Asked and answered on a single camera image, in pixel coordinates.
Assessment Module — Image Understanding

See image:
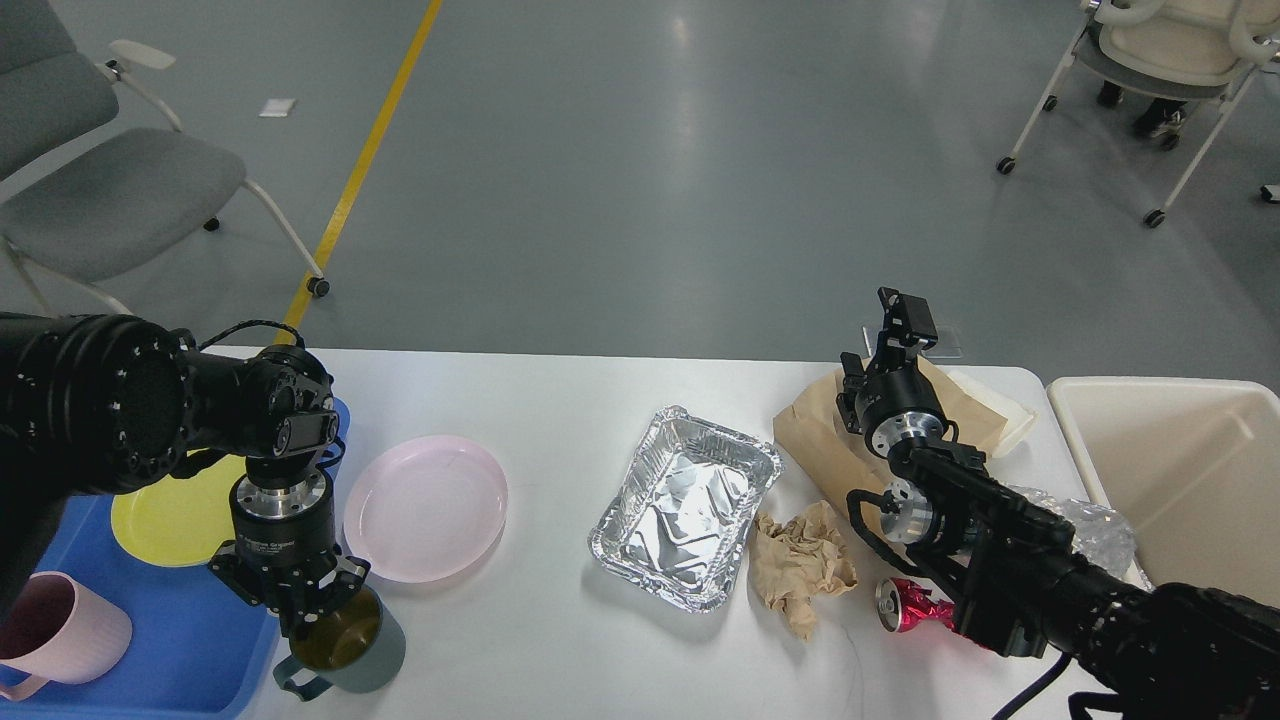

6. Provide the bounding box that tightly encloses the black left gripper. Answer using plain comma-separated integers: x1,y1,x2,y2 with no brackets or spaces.
207,470,371,641

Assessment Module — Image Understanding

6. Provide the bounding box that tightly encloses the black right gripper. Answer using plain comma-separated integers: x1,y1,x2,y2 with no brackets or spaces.
836,288,948,461

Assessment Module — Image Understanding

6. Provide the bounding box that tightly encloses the dark green mug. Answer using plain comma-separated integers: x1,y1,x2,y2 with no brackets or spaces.
271,585,406,702

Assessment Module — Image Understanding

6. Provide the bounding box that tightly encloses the pink plate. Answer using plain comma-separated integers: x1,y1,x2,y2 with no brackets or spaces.
343,436,508,584

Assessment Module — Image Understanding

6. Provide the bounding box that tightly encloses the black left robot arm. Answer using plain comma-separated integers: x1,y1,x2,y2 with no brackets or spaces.
1,313,370,638

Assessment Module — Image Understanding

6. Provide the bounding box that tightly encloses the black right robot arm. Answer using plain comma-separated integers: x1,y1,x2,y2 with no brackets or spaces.
836,287,1279,719

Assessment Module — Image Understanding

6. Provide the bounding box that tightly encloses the clear floor socket cover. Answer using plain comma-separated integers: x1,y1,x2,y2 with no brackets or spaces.
861,324,966,363

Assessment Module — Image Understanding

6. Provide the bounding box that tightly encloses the blue plastic tray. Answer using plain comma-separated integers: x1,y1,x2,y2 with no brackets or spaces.
0,396,351,720

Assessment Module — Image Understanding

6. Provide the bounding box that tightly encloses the yellow plate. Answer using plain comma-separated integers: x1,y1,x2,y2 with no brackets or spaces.
110,455,244,568

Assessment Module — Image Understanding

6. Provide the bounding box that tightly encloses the brown paper bag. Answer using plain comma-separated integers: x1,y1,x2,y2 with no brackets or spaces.
773,359,1010,518

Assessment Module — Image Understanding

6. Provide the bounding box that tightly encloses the white foam container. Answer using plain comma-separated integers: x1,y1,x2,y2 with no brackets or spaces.
945,370,1039,457

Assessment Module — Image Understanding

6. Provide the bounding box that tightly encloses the pink ribbed mug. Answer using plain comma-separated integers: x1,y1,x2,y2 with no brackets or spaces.
1,571,133,702

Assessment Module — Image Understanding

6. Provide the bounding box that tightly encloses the crumpled brown paper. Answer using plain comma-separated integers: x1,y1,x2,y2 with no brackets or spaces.
748,500,859,643

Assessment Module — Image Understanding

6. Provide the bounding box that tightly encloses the crushed red can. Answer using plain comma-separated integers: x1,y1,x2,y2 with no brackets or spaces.
876,577,955,633

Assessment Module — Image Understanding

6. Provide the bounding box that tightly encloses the crumpled foil and plastic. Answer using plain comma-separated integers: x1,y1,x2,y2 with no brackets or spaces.
1009,486,1155,591

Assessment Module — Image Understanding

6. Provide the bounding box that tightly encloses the aluminium foil tray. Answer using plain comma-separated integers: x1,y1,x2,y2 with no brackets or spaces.
588,405,785,614

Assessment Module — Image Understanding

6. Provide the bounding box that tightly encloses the person in black tracksuit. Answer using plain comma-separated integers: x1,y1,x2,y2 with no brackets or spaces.
1096,81,1188,151

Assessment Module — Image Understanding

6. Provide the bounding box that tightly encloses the beige plastic bin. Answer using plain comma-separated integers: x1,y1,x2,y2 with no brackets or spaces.
1047,375,1279,606

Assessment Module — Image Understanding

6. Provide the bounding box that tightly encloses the white wheeled chair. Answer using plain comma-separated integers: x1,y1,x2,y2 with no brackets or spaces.
997,1,1279,228

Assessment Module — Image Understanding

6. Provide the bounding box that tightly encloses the grey office chair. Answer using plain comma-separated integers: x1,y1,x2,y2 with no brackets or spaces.
1,1,330,313

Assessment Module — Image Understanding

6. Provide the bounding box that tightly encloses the white paper scrap on floor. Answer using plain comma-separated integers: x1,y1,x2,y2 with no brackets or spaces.
259,97,297,119

